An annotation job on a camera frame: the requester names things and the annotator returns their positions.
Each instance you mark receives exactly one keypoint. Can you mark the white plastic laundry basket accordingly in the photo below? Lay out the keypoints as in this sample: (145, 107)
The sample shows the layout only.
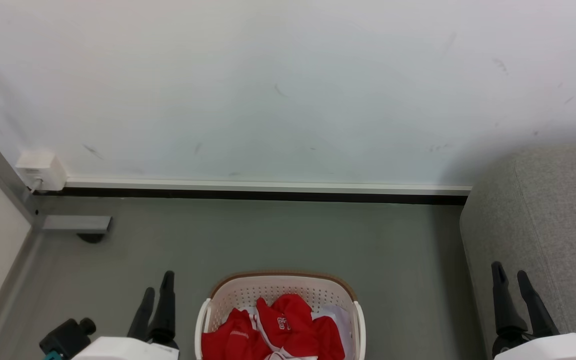
(278, 290)

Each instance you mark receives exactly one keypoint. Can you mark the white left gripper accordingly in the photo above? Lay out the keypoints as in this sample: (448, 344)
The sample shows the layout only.
(125, 350)

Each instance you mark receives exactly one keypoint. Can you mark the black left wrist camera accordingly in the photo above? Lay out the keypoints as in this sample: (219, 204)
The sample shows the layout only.
(65, 339)

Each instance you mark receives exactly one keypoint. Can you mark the grey fabric sofa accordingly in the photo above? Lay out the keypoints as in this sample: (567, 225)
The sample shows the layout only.
(543, 215)

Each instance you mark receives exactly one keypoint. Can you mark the white and black baseboard strip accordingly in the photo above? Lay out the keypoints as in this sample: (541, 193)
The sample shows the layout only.
(268, 189)

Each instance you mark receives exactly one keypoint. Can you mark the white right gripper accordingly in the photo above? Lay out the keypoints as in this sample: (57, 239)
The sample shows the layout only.
(558, 349)

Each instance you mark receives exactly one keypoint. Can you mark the white garment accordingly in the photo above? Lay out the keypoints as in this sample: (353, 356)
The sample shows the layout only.
(340, 320)

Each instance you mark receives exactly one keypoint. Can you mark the red sports jersey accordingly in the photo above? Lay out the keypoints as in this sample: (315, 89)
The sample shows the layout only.
(293, 312)

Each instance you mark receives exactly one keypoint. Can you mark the dark round floor foot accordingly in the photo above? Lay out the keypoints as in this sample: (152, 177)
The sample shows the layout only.
(91, 237)

